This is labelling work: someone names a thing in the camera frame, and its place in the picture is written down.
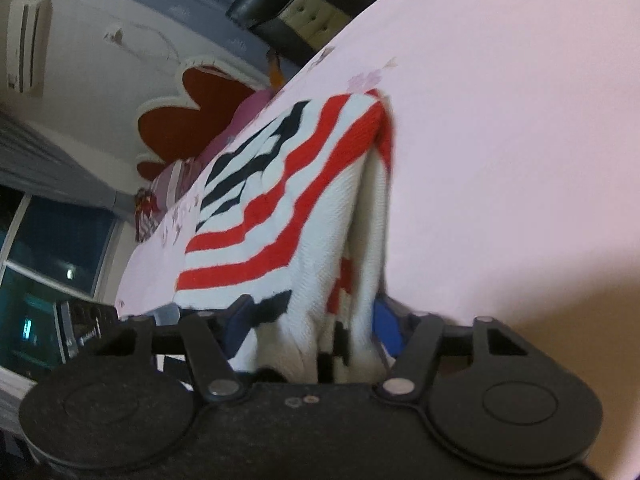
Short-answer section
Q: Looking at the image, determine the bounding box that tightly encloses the striped knit sweater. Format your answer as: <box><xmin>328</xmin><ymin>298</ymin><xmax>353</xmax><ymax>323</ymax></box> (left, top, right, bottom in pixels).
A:
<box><xmin>174</xmin><ymin>91</ymin><xmax>392</xmax><ymax>384</ymax></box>

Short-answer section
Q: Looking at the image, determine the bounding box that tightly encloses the striped pink pillow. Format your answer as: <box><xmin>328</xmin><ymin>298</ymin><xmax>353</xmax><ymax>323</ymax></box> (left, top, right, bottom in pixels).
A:
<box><xmin>134</xmin><ymin>158</ymin><xmax>202</xmax><ymax>243</ymax></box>

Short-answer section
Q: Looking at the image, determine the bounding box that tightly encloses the left side window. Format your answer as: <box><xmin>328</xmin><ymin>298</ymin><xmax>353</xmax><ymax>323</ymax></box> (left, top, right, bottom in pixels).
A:
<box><xmin>1</xmin><ymin>186</ymin><xmax>117</xmax><ymax>380</ymax></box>

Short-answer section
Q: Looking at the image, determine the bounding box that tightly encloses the red heart headboard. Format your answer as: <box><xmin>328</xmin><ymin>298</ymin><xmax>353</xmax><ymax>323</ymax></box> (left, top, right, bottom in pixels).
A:
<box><xmin>136</xmin><ymin>56</ymin><xmax>267</xmax><ymax>181</ymax></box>

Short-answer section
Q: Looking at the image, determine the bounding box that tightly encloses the black leather office chair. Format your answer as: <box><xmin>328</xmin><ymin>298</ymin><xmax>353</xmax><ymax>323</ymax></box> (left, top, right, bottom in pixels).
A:
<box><xmin>227</xmin><ymin>0</ymin><xmax>376</xmax><ymax>67</ymax></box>

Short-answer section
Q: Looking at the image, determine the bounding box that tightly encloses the magenta blanket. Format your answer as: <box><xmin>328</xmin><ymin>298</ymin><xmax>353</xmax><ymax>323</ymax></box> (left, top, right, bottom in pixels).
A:
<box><xmin>196</xmin><ymin>89</ymin><xmax>276</xmax><ymax>170</ymax></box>

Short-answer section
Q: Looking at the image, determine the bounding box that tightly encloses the pink floral bedsheet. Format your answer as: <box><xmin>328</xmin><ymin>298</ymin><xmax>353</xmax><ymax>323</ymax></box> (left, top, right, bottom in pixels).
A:
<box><xmin>114</xmin><ymin>0</ymin><xmax>640</xmax><ymax>480</ymax></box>

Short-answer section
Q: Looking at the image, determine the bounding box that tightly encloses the white air conditioner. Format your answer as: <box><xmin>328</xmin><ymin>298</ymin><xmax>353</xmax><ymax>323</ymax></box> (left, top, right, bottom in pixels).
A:
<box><xmin>6</xmin><ymin>0</ymin><xmax>52</xmax><ymax>94</ymax></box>

